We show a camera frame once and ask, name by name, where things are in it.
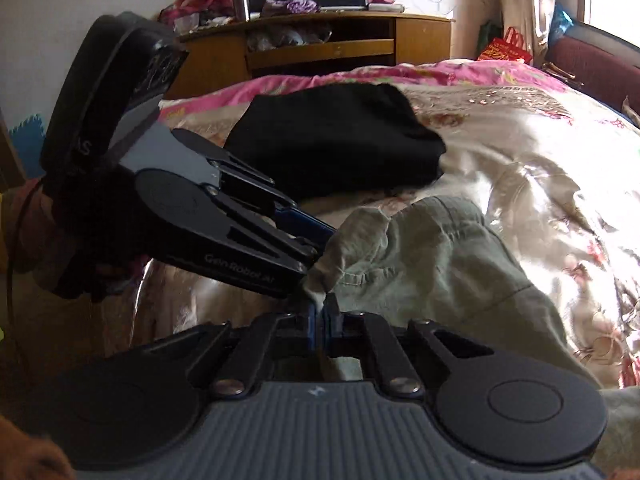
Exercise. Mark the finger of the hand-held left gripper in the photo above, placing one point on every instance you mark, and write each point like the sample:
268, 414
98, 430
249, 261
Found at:
280, 245
305, 220

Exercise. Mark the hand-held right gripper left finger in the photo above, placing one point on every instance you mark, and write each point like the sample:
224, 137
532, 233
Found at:
313, 330

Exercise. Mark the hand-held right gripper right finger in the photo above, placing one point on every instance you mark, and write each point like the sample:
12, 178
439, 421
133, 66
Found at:
330, 322

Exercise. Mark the grey-green pants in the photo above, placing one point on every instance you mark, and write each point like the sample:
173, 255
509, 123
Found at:
450, 270

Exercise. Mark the person's left forearm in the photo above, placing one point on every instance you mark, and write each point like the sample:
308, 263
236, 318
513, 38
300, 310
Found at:
32, 230

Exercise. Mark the black folded garment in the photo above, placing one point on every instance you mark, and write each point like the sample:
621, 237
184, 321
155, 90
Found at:
330, 140

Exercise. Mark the metal flask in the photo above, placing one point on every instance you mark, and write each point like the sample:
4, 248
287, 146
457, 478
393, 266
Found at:
240, 2

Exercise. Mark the clear plastic bag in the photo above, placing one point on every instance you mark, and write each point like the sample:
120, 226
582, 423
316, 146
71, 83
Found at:
285, 37

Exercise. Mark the wooden desk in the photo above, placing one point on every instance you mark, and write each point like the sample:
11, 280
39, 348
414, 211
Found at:
420, 40

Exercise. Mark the purple cloth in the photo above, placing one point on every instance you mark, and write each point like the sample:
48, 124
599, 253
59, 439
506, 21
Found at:
290, 6

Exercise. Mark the white remote control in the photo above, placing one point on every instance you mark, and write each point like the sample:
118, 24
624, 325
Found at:
386, 8

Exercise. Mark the floral satin blanket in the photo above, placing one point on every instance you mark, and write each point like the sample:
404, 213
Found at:
525, 160

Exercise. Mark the red paper bag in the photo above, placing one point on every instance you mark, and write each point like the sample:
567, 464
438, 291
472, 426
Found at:
507, 50

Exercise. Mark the beige patterned curtain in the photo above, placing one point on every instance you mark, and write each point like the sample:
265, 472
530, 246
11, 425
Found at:
527, 0

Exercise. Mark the dark red headboard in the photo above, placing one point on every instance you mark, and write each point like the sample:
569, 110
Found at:
590, 67

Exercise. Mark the blue plastic bag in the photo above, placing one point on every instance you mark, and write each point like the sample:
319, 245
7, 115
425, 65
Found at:
562, 22

